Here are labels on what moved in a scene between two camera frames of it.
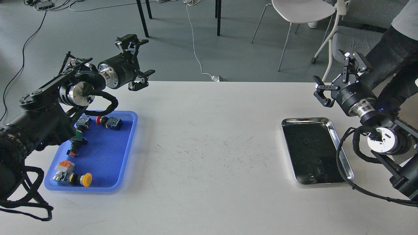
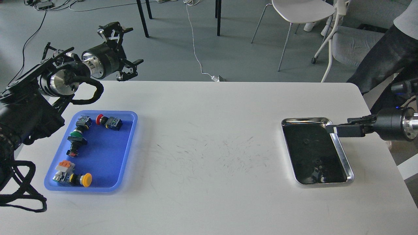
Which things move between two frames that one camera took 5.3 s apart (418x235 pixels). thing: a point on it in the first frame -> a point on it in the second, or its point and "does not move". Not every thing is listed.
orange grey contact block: (65, 165) does not move
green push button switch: (83, 123) does not move
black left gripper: (119, 70) -> (108, 57)
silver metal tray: (312, 144) does not move
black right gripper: (358, 100) -> (398, 124)
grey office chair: (365, 21) does not move
